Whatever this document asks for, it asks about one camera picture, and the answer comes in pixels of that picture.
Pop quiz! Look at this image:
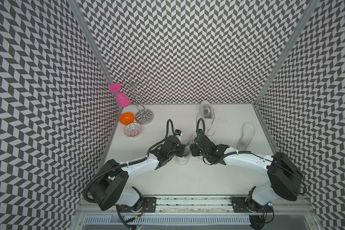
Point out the white sneaker one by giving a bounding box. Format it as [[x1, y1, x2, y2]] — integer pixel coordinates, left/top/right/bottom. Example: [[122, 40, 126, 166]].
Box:
[[196, 100, 215, 135], [176, 134, 196, 165]]

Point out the white shoe insole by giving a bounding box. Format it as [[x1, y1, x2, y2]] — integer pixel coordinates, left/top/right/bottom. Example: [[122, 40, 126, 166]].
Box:
[[237, 122, 255, 151]]

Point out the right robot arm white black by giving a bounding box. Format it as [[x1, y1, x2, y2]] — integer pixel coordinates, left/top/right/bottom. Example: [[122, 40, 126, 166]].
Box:
[[190, 118, 303, 212]]

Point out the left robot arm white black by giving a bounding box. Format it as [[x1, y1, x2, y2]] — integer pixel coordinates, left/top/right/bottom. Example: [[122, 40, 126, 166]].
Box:
[[82, 119, 185, 211]]

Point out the patterned floral bowl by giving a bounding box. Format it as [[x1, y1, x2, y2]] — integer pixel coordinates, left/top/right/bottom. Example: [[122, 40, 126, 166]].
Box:
[[124, 123, 142, 138]]

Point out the orange bowl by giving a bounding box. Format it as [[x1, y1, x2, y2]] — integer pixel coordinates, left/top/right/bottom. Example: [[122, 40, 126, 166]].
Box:
[[119, 112, 135, 126]]

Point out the pink wine glass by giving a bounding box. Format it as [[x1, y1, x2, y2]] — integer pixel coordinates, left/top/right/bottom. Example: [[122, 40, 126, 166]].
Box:
[[109, 83, 131, 108]]

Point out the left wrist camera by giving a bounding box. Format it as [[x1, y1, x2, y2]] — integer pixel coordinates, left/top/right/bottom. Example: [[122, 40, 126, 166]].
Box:
[[174, 129, 183, 139]]

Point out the silver wire glass rack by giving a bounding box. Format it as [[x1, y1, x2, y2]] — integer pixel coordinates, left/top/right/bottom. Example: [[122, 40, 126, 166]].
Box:
[[122, 73, 154, 125]]

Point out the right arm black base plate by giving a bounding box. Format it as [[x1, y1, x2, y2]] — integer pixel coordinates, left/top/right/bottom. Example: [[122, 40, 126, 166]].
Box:
[[229, 196, 273, 213]]

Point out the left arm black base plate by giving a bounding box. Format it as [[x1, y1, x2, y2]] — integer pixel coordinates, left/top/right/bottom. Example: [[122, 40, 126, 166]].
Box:
[[117, 196, 157, 213]]

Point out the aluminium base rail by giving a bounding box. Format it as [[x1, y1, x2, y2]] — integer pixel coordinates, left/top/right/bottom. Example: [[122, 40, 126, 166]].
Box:
[[74, 195, 317, 216]]

